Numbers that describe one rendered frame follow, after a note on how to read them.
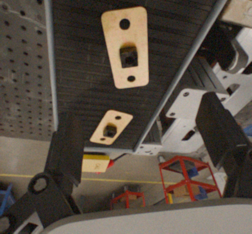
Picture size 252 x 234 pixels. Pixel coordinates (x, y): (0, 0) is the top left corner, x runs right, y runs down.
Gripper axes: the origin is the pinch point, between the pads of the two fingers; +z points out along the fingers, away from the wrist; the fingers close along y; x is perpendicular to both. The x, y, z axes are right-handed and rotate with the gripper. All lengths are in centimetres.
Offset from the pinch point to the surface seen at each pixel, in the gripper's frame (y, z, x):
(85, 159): -10.7, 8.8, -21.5
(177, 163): 55, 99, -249
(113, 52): -1.4, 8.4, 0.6
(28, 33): -33, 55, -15
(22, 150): -166, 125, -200
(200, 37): 6.7, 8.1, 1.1
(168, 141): 11, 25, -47
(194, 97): 10.5, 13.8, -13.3
